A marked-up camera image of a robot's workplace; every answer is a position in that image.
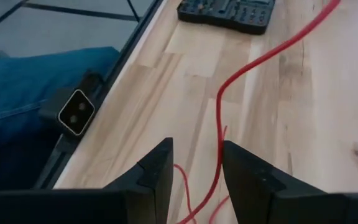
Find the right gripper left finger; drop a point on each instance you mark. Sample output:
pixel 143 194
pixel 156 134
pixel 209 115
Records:
pixel 73 207

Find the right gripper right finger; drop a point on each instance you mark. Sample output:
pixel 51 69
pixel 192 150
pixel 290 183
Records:
pixel 291 208

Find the person's leg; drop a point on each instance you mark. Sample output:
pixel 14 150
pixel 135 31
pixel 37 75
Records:
pixel 26 81

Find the black table-level camera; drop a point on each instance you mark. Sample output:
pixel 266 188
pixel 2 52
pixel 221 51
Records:
pixel 76 112

